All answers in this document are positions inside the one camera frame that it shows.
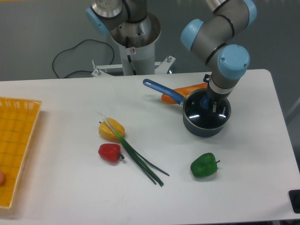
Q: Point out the dark blue saucepan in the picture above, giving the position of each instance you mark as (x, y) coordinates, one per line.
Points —
(179, 99)

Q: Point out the glass lid blue knob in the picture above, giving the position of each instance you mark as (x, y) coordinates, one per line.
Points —
(195, 110)

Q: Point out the green onion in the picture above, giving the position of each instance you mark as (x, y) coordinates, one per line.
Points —
(145, 165)

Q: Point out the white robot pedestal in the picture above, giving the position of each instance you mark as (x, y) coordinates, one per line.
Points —
(136, 43)

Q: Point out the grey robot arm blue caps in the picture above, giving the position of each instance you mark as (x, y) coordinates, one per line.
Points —
(207, 40)

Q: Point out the red bell pepper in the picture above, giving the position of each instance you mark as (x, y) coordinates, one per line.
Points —
(110, 152)

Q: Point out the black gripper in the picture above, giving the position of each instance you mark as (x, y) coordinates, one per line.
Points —
(215, 94)

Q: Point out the green bell pepper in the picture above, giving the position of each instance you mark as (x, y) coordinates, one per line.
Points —
(204, 166)

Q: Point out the pink object in basket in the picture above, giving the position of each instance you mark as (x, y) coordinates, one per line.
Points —
(2, 178)

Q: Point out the black corner object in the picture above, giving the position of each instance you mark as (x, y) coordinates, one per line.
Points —
(294, 196)

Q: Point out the yellow woven basket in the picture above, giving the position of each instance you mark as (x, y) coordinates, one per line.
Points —
(18, 118)

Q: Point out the yellow bell pepper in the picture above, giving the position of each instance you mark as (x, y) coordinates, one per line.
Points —
(106, 133)

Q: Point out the orange carrot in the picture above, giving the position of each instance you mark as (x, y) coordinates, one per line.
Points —
(184, 91)

